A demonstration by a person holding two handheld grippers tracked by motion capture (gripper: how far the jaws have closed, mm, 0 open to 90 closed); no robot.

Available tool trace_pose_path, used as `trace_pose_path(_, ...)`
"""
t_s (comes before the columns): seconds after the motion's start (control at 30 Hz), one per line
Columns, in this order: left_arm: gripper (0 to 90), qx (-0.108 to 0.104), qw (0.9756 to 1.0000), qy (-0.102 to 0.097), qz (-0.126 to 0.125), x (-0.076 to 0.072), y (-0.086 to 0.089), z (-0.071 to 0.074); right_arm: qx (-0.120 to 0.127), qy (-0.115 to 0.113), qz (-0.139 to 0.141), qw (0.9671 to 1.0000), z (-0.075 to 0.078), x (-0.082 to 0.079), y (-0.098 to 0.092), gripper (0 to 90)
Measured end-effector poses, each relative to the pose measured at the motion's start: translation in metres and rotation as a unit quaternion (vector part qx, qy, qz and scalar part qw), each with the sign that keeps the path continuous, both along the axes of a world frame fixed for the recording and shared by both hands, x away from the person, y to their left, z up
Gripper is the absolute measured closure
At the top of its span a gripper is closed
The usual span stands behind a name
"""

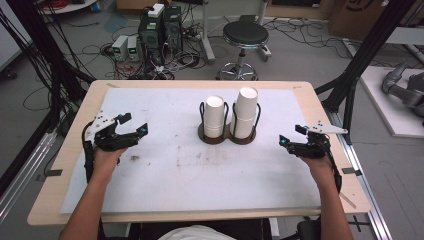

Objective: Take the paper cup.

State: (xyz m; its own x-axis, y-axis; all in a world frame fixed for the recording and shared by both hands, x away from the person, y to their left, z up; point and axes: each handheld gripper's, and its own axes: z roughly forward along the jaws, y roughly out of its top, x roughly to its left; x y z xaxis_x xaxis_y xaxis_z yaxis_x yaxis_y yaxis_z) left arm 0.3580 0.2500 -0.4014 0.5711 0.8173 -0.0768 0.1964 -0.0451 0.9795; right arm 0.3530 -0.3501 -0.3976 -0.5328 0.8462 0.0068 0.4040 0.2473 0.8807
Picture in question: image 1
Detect person's left hand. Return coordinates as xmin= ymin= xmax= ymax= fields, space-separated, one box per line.
xmin=91 ymin=146 xmax=129 ymax=183

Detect person's white clothing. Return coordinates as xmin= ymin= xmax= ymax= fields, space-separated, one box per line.
xmin=158 ymin=224 xmax=236 ymax=240

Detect bundle of floor cables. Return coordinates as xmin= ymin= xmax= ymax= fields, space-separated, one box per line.
xmin=99 ymin=29 xmax=208 ymax=81

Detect black round stool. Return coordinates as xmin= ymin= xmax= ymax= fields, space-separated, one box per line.
xmin=215 ymin=20 xmax=272 ymax=82

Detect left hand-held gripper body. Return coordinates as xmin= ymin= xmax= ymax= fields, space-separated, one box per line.
xmin=82 ymin=110 xmax=141 ymax=153

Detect stack of white paper cups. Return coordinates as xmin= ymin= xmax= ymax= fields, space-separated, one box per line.
xmin=229 ymin=86 xmax=259 ymax=139
xmin=203 ymin=95 xmax=226 ymax=139

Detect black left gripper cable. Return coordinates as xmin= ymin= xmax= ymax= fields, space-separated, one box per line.
xmin=81 ymin=120 xmax=96 ymax=184

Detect grey power supply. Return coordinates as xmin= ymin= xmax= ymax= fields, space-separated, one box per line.
xmin=127 ymin=35 xmax=143 ymax=62
xmin=111 ymin=34 xmax=129 ymax=62

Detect black computer tower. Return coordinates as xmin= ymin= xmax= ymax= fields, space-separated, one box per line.
xmin=163 ymin=5 xmax=184 ymax=54
xmin=138 ymin=13 xmax=166 ymax=66

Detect white floor platform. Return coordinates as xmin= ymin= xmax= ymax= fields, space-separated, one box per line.
xmin=359 ymin=65 xmax=424 ymax=138

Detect grey metal stand leg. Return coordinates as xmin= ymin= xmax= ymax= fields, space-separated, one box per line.
xmin=199 ymin=0 xmax=217 ymax=64

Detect white table mat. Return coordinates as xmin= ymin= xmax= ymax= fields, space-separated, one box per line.
xmin=59 ymin=87 xmax=323 ymax=215

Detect person's right hand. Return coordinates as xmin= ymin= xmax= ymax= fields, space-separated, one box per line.
xmin=298 ymin=154 xmax=336 ymax=188

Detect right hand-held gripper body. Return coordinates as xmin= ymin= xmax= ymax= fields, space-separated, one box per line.
xmin=287 ymin=120 xmax=349 ymax=160

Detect aluminium rail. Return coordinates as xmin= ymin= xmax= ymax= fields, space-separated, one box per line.
xmin=328 ymin=109 xmax=394 ymax=240
xmin=0 ymin=129 xmax=58 ymax=221

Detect brown cup holder black wires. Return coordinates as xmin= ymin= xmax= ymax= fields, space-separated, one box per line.
xmin=197 ymin=100 xmax=262 ymax=146

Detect black frame post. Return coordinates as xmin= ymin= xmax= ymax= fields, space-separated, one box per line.
xmin=4 ymin=0 xmax=96 ymax=104
xmin=314 ymin=0 xmax=418 ymax=113

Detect white box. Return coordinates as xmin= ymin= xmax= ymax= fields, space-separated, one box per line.
xmin=147 ymin=3 xmax=166 ymax=19

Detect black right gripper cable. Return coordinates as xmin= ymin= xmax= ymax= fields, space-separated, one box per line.
xmin=324 ymin=139 xmax=344 ymax=194

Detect large cardboard box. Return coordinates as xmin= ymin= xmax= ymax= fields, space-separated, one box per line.
xmin=328 ymin=0 xmax=418 ymax=41

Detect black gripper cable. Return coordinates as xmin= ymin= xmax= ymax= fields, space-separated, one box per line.
xmin=81 ymin=120 xmax=96 ymax=184
xmin=324 ymin=139 xmax=344 ymax=194

